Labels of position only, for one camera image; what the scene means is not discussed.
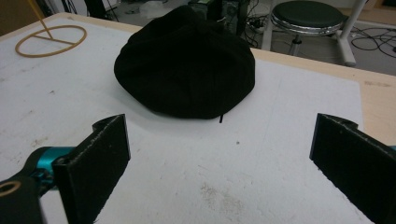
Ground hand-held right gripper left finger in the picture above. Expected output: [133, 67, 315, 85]
[51, 113, 132, 224]

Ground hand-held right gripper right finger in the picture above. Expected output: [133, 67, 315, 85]
[308, 113, 396, 224]

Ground black beret hat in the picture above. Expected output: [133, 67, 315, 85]
[113, 5, 256, 124]

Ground white mat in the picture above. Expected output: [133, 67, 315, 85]
[0, 17, 375, 224]

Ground round black stool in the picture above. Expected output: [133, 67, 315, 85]
[261, 0, 368, 67]
[270, 0, 346, 57]

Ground black floor cables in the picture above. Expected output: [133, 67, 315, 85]
[350, 25, 396, 60]

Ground gold wire hat stand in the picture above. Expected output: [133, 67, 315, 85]
[14, 0, 88, 59]

